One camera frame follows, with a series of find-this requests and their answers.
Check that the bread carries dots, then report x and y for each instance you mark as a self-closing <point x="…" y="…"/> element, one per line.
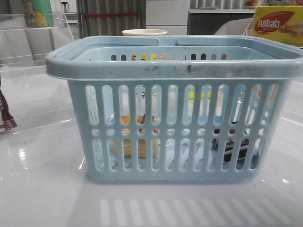
<point x="140" y="144"/>

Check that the light blue plastic basket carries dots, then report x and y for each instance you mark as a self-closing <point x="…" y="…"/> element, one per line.
<point x="201" y="87"/>

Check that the yellow popcorn paper cup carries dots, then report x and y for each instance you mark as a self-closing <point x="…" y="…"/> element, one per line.
<point x="144" y="32"/>

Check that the clear acrylic display shelf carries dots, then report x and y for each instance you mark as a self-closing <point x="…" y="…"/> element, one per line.
<point x="23" y="49"/>

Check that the maroon snack packet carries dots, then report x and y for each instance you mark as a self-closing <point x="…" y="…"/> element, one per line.
<point x="7" y="122"/>

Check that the green yellow cartoon package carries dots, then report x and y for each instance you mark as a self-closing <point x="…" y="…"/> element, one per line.
<point x="37" y="13"/>

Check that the yellow nabati wafer box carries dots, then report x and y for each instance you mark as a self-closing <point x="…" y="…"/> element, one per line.
<point x="279" y="23"/>

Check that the white wire rack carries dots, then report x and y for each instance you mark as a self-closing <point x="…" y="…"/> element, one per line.
<point x="249" y="26"/>

